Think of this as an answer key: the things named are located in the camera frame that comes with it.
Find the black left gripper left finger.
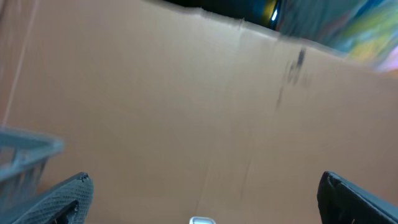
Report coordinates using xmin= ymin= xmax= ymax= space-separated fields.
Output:
xmin=1 ymin=172 xmax=94 ymax=224

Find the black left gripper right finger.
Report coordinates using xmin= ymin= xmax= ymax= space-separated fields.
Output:
xmin=317 ymin=171 xmax=397 ymax=224

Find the white barcode scanner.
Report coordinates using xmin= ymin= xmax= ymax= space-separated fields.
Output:
xmin=189 ymin=217 xmax=216 ymax=224

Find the grey plastic mesh basket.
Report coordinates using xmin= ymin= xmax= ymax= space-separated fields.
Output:
xmin=1 ymin=128 xmax=64 ymax=213

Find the brown cardboard panel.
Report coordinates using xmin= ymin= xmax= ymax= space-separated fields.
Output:
xmin=1 ymin=1 xmax=397 ymax=223

